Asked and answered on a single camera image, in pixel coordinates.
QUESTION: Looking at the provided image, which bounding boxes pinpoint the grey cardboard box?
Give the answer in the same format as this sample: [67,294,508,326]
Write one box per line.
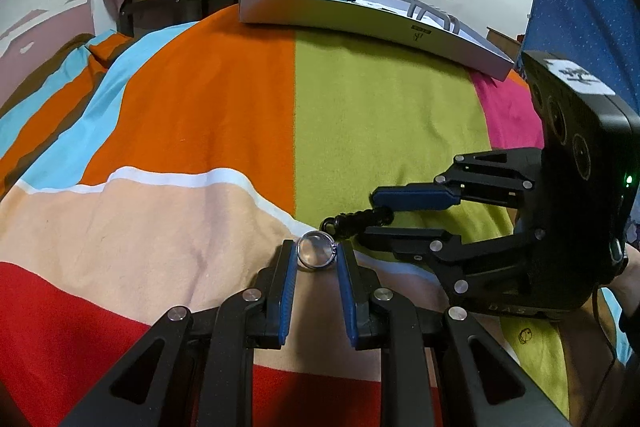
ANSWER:
[237,0,516,82]

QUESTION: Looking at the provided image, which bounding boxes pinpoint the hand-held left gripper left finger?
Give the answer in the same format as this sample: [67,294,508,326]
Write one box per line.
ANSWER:
[60,240,301,427]

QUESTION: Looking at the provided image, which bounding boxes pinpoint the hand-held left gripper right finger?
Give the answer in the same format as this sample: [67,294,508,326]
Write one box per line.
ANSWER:
[335,241,571,427]

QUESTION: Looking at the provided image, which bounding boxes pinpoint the blue printed cloth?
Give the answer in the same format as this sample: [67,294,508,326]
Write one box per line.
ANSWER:
[519,0,640,120]

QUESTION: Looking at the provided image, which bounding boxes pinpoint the silver ring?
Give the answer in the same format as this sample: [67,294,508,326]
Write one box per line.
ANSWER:
[296,230,338,271]

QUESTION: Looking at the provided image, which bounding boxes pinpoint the person's right forearm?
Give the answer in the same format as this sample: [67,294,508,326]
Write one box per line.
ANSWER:
[600,247,640,360]

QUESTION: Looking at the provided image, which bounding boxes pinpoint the small wooden cabinet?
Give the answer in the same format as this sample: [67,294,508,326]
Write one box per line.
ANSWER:
[485,26,524,58]

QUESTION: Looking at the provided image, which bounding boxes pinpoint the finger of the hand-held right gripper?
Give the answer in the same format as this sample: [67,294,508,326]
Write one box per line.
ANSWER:
[364,224,547,309]
[371,147,544,212]

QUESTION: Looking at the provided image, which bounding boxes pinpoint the black beaded bracelet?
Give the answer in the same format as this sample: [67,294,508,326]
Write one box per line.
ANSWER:
[319,205,397,238]

